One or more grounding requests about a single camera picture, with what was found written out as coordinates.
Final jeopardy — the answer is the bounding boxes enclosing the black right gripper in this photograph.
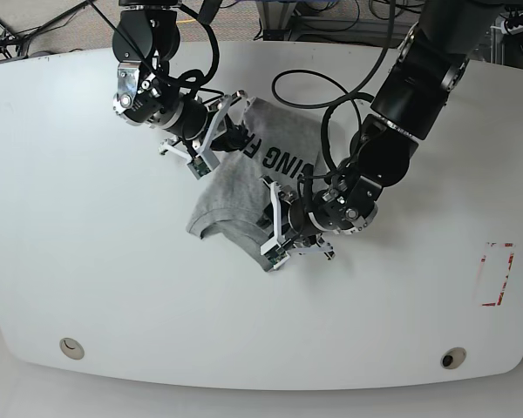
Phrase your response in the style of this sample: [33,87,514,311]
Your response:
[167,98,253,152]

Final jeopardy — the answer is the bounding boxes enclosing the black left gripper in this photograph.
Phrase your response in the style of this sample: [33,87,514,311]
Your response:
[257,199,321,237]

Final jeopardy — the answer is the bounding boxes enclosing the grey T-shirt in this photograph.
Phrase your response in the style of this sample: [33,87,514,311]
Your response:
[187,98,327,272]

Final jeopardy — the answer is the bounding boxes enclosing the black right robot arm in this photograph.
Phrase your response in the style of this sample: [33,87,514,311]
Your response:
[112,1,241,158]

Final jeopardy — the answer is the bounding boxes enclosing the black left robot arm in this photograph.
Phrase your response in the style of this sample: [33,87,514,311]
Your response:
[288,1,506,239]

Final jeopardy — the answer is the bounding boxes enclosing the red tape rectangle marking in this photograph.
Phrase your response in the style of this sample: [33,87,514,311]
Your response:
[475,242,516,307]

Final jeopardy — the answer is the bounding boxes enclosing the black tripod stand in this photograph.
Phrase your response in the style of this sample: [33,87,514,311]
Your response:
[0,1,96,60]

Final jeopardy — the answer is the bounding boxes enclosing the white power strip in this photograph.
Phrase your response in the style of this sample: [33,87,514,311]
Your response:
[501,6,523,35]

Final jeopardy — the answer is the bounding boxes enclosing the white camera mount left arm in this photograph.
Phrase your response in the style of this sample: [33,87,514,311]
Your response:
[260,175,335,270]

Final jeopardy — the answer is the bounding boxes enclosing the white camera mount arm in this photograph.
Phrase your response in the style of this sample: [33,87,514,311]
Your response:
[159,90,248,179]
[260,175,335,270]

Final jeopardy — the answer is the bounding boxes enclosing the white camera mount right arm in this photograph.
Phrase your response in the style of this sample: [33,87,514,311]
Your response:
[159,90,248,179]

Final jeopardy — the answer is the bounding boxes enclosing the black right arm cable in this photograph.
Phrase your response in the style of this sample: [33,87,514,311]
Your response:
[86,0,221,104]

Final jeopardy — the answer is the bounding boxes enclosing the aluminium frame post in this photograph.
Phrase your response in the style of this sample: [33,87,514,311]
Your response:
[255,1,297,41]

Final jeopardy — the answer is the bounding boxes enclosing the right table cable grommet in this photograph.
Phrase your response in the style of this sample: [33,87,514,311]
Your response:
[440,347,467,370]

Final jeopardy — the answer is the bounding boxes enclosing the table cable grommet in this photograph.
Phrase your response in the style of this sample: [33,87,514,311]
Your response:
[59,338,85,361]
[440,347,467,370]

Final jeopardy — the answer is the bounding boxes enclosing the left table cable grommet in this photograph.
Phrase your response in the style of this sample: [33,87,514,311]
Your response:
[59,338,85,361]

